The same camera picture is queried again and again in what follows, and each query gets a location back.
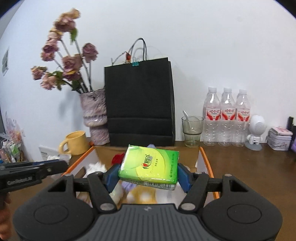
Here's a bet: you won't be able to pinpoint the red fabric rose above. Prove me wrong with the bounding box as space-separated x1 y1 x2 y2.
111 153 125 165

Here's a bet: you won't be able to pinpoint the green tissue pack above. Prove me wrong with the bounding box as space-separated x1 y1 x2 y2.
118 145 179 190

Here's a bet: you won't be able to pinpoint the white tissue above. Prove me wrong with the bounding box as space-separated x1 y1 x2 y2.
47 154 71 164
86 162 107 176

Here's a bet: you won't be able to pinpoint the yellow blue wrapper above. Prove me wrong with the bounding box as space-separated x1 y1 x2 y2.
109 182 123 204

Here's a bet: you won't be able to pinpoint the purple knitted pouch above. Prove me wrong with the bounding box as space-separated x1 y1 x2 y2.
118 144 156 192

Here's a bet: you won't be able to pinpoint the person's hand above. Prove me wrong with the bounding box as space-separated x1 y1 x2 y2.
0 194 12 240

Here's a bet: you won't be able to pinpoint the snack packets at left edge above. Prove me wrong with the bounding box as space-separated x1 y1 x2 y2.
1 113 27 164

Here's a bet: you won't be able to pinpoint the red cardboard pumpkin box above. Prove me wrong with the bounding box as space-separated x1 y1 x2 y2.
60 145 220 205

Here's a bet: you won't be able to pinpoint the white small box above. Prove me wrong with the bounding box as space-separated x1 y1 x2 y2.
39 145 59 161

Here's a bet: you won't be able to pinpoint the orange white plush toy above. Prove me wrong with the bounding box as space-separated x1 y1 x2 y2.
125 185 178 204

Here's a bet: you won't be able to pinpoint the yellow ceramic mug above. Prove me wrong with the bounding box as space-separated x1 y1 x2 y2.
59 131 90 156

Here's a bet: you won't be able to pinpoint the left clear water bottle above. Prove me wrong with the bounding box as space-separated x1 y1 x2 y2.
202 87 221 146

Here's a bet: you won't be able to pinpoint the clear water bottle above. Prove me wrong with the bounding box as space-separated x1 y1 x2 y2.
218 88 236 147
232 89 251 147
202 87 221 146

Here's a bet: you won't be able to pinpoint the grey glass cup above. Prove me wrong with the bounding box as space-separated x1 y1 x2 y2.
182 115 204 148

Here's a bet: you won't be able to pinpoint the clear plastic spoon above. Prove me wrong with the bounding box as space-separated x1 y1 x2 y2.
183 109 194 141

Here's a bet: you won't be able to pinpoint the middle clear water bottle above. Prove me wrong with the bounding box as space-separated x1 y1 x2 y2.
218 88 236 147

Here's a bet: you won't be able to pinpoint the right clear water bottle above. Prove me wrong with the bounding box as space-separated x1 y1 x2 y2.
232 89 251 147

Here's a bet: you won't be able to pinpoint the purple ceramic vase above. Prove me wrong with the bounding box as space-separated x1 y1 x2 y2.
79 88 110 146

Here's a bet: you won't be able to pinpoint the white robot figurine speaker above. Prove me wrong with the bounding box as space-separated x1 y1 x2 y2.
245 115 266 151

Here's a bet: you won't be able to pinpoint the black paper shopping bag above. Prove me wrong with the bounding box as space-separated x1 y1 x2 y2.
104 44 176 147

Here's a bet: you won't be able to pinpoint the purple tissue pack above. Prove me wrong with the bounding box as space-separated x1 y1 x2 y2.
290 140 296 153

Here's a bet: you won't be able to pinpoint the dried pink rose bouquet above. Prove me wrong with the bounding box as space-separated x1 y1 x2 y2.
31 8 99 94

